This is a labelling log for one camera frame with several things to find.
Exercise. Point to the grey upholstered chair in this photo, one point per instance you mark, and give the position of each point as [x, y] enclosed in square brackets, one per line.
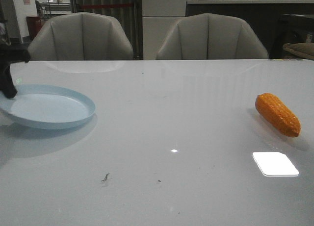
[211, 36]
[81, 36]

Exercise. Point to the light blue round plate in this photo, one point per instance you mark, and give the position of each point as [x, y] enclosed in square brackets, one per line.
[47, 107]

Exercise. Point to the tan cushion at right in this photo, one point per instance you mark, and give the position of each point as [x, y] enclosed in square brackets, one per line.
[299, 50]

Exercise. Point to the red barrier belt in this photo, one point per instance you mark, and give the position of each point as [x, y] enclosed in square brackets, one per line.
[105, 6]

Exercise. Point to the grey upholstered chair right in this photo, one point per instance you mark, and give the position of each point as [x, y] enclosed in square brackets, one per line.
[211, 36]

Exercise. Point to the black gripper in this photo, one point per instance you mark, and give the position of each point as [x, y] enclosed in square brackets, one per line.
[10, 54]

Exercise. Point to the red fire extinguisher box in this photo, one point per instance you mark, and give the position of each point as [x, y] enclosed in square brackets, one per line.
[34, 24]

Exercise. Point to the grey upholstered chair left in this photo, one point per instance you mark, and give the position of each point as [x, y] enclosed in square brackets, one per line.
[81, 36]

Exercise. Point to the distant white table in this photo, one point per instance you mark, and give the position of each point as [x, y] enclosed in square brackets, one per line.
[53, 8]

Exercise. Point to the dark grey sideboard counter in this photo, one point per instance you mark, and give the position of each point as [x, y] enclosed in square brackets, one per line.
[275, 22]

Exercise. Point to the white refrigerator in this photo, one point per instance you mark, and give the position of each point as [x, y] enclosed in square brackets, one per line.
[157, 16]

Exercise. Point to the orange toy corn cob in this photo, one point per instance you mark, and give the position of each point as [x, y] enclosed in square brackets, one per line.
[278, 114]

